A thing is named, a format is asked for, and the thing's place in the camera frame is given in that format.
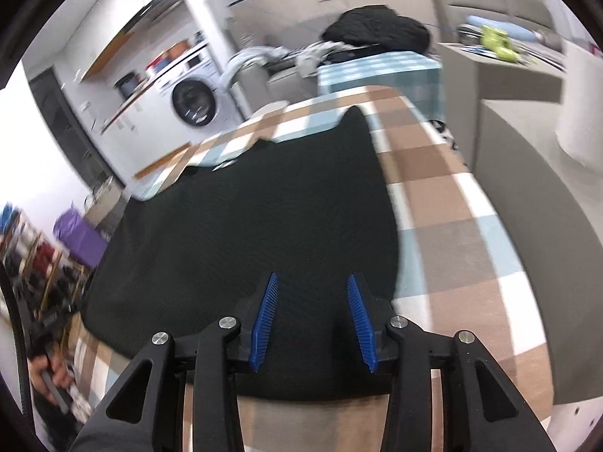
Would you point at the white upper kitchen cabinets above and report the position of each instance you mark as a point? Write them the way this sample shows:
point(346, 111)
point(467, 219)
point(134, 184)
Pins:
point(127, 28)

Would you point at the white washing machine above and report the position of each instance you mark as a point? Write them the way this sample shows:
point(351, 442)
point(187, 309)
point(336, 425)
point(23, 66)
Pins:
point(212, 75)

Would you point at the small grey cabinet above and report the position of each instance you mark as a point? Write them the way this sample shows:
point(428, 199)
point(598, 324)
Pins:
point(499, 75)

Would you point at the black cooking pot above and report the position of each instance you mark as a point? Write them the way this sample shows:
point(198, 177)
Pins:
point(127, 85)

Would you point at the white kitchen counter cabinets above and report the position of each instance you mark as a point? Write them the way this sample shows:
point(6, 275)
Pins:
point(141, 117)

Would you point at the green toy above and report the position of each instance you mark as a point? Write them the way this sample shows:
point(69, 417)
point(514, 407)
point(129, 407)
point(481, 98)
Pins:
point(499, 42)

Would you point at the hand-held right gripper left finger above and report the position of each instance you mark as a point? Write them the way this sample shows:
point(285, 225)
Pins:
point(264, 320)

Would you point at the paper towel roll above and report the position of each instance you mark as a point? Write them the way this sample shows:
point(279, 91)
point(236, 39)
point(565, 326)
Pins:
point(582, 103)

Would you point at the light blue pillow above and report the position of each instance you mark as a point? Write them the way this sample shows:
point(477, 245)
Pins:
point(499, 26)

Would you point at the black knit sweater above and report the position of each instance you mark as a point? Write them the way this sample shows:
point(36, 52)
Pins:
point(235, 221)

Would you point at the red container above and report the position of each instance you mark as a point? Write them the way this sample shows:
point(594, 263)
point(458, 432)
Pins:
point(154, 66)

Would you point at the woven laundry basket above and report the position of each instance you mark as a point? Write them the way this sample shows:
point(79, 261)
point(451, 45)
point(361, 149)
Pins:
point(106, 200)

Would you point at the long grey cabinet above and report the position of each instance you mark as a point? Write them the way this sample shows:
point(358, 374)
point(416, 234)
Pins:
point(541, 245)

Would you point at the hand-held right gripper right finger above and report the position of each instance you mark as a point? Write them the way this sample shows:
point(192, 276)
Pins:
point(362, 320)

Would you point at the purple bag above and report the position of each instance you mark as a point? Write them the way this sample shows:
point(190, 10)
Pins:
point(80, 235)

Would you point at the white clothes heap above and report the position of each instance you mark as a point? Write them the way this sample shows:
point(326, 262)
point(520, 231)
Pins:
point(311, 59)

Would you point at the blue checkered tablecloth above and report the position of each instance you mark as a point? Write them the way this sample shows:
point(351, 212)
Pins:
point(377, 75)

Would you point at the wooden shoe rack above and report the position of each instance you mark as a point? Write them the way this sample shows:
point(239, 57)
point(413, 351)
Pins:
point(37, 259)

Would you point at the brown checkered tablecloth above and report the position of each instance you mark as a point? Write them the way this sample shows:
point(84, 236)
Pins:
point(447, 245)

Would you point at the person's left hand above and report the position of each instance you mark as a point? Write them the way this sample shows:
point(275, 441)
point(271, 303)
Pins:
point(42, 379)

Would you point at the light grey cloth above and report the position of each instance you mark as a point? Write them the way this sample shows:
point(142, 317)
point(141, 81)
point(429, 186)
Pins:
point(249, 59)

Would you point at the black jacket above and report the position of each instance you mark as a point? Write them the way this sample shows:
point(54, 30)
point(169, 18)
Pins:
point(377, 28)

